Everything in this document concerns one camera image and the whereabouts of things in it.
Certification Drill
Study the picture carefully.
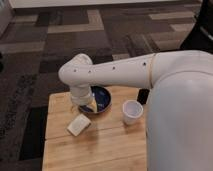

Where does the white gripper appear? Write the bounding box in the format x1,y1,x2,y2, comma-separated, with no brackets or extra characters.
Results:
70,85,97,113

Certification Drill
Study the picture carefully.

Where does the black eraser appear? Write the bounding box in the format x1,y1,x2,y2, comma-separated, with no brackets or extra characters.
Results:
137,89,150,105

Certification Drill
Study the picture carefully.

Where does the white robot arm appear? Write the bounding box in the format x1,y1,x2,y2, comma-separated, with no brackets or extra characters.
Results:
58,50,213,171

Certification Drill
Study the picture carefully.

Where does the white ceramic cup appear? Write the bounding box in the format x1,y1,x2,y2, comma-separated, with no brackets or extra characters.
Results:
122,100,143,125

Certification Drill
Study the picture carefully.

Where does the white sponge block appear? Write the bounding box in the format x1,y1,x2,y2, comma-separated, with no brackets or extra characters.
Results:
67,114,91,136

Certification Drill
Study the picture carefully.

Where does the dark blue bowl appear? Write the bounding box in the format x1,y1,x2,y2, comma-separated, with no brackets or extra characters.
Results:
79,86,111,114

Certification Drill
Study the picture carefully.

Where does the black chair in background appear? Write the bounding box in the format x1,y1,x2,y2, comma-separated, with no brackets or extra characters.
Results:
180,0,213,54

